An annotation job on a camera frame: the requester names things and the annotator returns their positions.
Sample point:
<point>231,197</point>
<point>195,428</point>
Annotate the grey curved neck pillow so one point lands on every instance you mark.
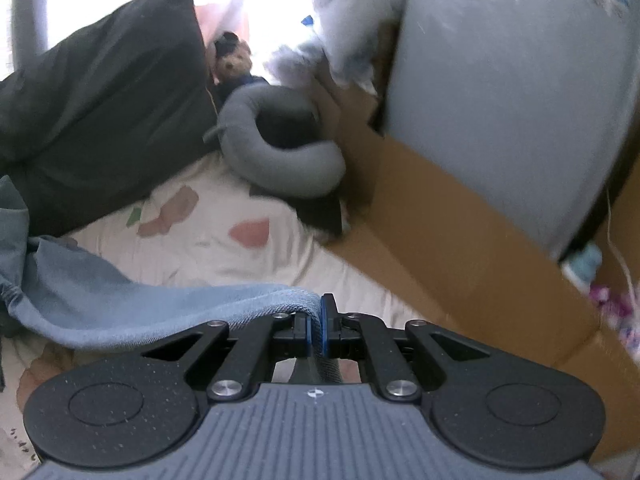
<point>271,137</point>

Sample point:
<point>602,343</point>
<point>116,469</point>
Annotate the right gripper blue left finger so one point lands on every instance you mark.
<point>302,335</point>

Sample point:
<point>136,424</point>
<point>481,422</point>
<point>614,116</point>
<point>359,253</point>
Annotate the brown cardboard sheet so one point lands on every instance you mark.
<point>439,247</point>

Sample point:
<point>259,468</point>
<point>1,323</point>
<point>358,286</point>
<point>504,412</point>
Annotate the dark green pillow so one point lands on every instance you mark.
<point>107,115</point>

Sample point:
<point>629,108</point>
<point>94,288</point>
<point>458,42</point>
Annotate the blue cap detergent bottle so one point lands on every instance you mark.
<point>582,267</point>

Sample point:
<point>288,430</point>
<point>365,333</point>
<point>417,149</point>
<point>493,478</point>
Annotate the blue denim drawstring pants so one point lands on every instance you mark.
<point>81,301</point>

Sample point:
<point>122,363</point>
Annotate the small teddy bear toy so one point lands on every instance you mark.
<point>232,65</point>

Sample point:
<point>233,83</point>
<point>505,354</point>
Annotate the white plastic wrapped pillow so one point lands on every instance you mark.
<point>346,33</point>

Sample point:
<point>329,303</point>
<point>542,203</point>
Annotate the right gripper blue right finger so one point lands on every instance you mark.
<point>330,324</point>

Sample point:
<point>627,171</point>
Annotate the pink white refill pouch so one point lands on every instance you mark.
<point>618,313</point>

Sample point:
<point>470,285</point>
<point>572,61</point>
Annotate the cream bear print bedsheet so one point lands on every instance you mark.
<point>231,237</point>

